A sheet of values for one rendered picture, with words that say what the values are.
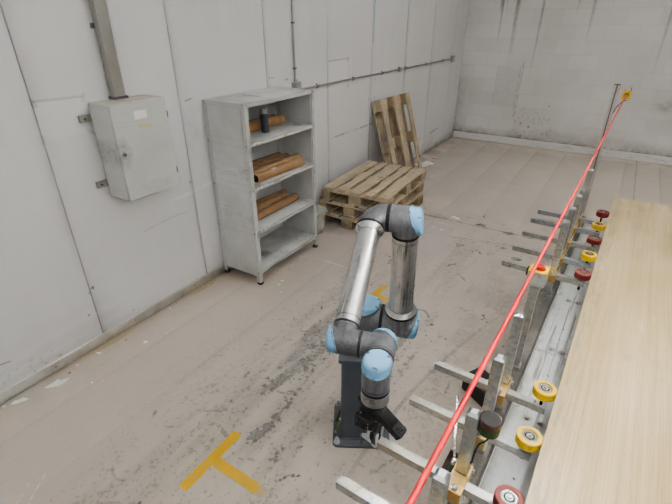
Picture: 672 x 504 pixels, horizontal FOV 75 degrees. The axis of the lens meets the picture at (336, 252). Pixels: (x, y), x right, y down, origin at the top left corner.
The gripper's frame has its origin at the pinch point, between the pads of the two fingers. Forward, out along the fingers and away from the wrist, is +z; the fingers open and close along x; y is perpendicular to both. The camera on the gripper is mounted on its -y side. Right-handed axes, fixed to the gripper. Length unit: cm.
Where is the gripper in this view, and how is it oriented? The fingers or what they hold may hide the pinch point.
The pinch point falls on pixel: (377, 445)
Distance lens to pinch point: 162.7
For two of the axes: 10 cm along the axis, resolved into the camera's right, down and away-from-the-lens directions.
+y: -8.3, -2.6, 4.9
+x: -5.5, 3.9, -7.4
